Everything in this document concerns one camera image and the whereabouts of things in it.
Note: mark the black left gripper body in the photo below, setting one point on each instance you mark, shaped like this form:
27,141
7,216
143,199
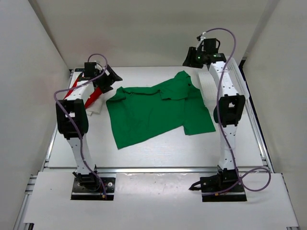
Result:
100,81

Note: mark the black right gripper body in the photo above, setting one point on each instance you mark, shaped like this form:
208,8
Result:
204,55

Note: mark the red t shirt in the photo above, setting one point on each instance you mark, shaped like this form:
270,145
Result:
88,93

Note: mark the white t shirt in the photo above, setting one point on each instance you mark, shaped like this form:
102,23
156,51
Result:
94,103

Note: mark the green t shirt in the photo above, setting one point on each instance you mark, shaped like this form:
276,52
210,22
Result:
141,113

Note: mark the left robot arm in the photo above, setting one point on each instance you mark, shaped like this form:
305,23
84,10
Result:
72,121

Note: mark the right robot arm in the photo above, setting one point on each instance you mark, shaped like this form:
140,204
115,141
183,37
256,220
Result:
229,105

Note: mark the white plastic basket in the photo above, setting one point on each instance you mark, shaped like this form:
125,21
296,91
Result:
229,80

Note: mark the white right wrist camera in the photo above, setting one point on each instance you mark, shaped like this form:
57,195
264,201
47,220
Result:
200,39

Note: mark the aluminium frame rail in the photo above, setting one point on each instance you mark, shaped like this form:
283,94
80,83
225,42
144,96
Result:
157,170

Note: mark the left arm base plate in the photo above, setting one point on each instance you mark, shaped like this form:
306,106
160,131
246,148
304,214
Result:
93,190

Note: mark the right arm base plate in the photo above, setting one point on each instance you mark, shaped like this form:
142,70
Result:
214,189

